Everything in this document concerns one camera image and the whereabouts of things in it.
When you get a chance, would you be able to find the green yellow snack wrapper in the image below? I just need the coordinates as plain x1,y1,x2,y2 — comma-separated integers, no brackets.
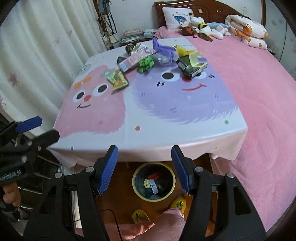
107,70,129,91

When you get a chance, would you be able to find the small black packet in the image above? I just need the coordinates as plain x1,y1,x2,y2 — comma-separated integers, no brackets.
117,56,126,64

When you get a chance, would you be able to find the green biscuit box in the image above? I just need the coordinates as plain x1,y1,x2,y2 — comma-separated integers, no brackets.
176,50,208,79

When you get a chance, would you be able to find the black yellow wrapper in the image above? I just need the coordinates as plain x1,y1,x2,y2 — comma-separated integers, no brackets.
125,43,137,56

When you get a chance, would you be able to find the green paper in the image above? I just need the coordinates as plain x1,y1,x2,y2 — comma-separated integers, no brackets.
138,56,154,74

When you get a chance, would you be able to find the yellow snack bag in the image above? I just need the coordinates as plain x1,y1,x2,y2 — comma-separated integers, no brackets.
173,45,195,57

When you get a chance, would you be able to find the strawberry milk carton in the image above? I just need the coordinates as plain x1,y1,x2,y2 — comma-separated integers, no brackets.
117,47,153,72

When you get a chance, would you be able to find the white paper bag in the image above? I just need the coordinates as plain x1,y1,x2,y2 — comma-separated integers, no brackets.
132,43,152,54

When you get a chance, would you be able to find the purple plastic bag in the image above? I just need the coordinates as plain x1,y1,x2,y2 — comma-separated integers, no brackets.
152,37,176,59

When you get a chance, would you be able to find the yellow rimmed trash bin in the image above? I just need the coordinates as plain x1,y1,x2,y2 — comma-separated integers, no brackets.
132,162,176,202

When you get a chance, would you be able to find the person's left hand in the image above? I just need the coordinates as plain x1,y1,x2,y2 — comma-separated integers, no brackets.
3,183,21,207

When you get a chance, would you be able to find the right yellow slipper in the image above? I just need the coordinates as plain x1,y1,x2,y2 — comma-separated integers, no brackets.
170,196,187,215

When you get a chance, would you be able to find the yellow slipper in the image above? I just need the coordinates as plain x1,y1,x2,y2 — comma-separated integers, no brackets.
132,209,149,223
170,196,187,215

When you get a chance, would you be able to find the left yellow slipper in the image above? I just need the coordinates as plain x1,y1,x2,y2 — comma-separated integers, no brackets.
132,209,149,223

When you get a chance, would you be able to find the cream curtain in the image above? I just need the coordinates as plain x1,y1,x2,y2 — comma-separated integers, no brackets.
1,1,106,135

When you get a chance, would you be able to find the pink bed cover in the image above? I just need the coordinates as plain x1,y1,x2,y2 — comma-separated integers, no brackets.
162,36,295,230

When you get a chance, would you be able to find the nightstand with books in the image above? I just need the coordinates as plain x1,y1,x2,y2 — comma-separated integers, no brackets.
119,29,157,46

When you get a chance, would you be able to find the plush toy pile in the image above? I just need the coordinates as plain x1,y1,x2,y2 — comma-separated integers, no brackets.
181,15,231,42

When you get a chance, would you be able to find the folded cartoon quilt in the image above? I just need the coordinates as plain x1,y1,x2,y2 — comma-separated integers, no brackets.
225,15,268,50

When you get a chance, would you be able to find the white pink pillow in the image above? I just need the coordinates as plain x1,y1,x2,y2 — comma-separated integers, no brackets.
162,8,193,32

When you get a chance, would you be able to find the wooden headboard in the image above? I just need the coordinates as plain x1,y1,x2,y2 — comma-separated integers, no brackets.
153,0,266,28

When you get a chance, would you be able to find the black cable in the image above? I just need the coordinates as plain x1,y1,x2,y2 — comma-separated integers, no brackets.
74,209,123,241

